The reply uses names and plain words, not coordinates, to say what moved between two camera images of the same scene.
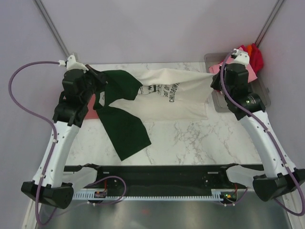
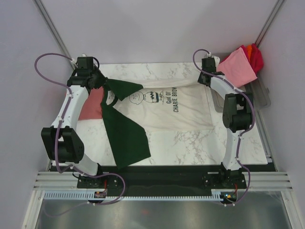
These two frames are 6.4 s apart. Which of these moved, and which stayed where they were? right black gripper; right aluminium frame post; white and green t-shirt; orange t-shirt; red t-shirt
Moved: right black gripper; white and green t-shirt
Stayed: right aluminium frame post; red t-shirt; orange t-shirt
